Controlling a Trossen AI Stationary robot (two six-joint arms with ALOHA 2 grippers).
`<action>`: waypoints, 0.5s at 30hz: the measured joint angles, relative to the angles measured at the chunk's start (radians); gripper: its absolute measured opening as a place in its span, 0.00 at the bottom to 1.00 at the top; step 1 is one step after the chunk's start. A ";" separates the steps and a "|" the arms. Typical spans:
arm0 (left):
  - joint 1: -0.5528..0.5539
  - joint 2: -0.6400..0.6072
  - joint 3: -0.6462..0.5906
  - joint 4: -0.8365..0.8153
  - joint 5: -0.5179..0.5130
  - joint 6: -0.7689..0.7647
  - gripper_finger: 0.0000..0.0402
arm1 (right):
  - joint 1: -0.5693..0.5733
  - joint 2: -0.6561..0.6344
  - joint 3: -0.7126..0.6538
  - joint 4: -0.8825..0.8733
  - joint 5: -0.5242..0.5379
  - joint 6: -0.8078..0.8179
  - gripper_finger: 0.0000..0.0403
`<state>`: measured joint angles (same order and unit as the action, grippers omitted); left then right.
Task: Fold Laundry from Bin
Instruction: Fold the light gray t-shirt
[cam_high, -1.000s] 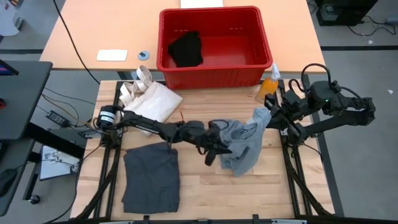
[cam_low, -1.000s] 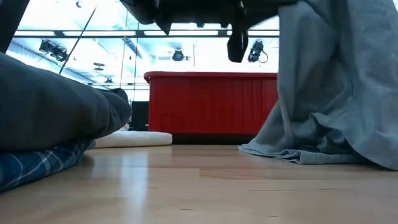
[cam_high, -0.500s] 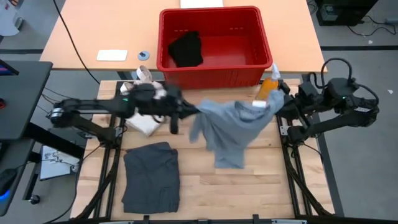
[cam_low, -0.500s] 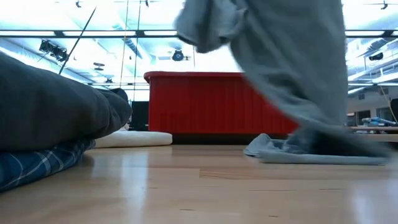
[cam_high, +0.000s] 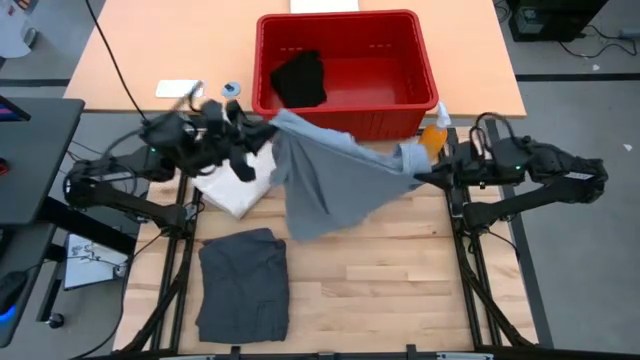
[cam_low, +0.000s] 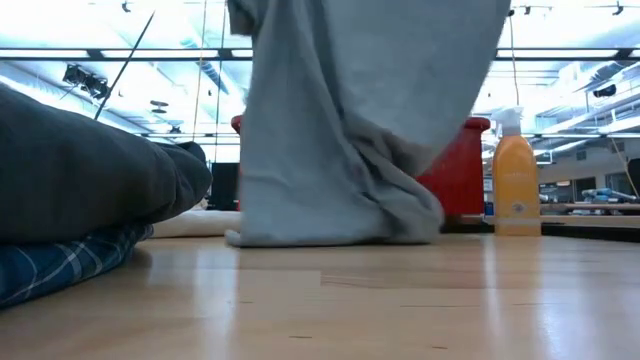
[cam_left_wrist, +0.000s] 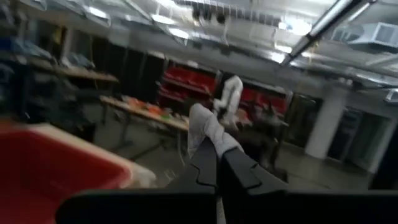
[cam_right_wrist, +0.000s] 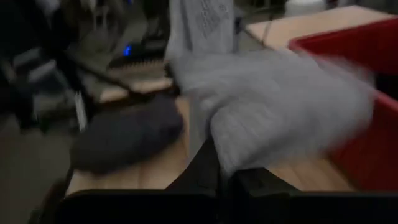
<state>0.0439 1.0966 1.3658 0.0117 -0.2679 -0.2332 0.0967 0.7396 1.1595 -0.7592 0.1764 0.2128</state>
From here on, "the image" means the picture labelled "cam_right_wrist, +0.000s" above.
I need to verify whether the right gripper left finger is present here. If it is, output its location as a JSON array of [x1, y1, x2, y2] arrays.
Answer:
[[164, 135, 220, 197]]

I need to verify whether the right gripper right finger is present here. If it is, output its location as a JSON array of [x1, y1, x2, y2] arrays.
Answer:
[[231, 167, 299, 195]]

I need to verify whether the light grey t-shirt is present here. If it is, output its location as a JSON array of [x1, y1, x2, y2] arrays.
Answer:
[[164, 0, 377, 180]]

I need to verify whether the dark grey garment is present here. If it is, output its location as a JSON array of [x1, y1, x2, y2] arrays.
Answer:
[[70, 93, 186, 175]]

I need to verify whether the red plastic laundry bin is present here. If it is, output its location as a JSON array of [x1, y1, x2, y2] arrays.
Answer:
[[287, 17, 398, 192]]

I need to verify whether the peach laminate desk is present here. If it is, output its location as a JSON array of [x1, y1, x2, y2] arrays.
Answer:
[[244, 4, 391, 52]]

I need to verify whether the white grey floor appliance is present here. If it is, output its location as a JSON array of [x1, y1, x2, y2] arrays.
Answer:
[[284, 0, 326, 17]]

